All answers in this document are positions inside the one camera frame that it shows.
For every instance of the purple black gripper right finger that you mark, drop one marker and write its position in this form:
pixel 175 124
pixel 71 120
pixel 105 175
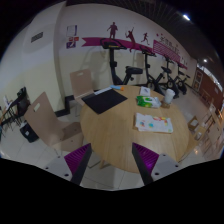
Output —
pixel 145 160

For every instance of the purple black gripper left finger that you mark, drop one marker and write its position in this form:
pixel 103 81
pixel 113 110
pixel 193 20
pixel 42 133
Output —
pixel 77 162

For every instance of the near light wooden chair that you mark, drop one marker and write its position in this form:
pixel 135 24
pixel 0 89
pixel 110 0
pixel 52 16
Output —
pixel 59 135

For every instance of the light wooden chair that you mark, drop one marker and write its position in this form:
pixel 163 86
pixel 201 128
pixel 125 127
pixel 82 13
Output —
pixel 59 135
pixel 81 82

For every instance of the round wooden table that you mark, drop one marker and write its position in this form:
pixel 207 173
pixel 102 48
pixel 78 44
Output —
pixel 112 133

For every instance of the black bin on floor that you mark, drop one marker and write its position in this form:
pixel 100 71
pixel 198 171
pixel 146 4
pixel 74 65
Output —
pixel 28 132

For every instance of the green wet wipes pack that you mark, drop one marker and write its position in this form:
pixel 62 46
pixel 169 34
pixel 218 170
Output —
pixel 148 102

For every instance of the wooden chair at right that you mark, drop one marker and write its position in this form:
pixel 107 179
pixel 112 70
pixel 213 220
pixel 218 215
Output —
pixel 209 127

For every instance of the black rectangular mat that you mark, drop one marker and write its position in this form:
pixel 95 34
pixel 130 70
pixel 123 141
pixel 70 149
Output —
pixel 104 101

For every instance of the white small packet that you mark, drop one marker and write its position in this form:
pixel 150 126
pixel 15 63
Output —
pixel 144 91

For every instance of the far light wooden chair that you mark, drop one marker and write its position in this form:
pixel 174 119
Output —
pixel 81 82

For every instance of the black folding chair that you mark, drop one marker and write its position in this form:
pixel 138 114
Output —
pixel 15 109

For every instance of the white paper sheet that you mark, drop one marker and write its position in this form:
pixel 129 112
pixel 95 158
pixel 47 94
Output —
pixel 102 90

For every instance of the blue orange small items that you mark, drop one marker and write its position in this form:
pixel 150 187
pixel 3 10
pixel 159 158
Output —
pixel 117 87

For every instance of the black exercise bike right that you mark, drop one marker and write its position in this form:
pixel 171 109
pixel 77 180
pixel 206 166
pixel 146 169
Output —
pixel 178 83

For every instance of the black exercise bike middle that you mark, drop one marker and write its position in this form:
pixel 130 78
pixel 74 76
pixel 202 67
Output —
pixel 153 81

